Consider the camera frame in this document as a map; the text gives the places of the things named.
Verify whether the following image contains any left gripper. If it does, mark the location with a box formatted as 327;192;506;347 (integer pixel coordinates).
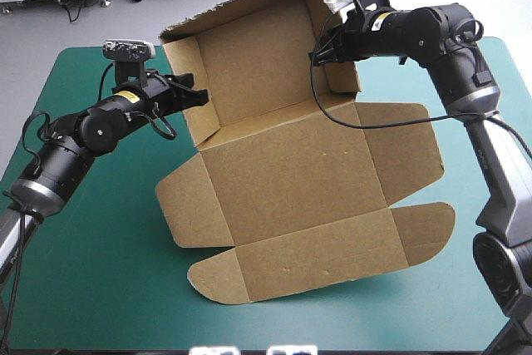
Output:
110;73;209;118

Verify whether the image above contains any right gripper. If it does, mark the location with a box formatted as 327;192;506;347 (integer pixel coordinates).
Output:
308;7;403;68

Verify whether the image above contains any brown cardboard box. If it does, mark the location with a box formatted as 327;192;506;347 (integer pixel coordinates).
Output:
155;0;457;305

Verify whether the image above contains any black cable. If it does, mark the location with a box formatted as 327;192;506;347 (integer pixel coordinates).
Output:
309;17;532;160
0;62;179;354

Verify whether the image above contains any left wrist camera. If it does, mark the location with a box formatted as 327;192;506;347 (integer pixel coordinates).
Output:
102;39;158;82

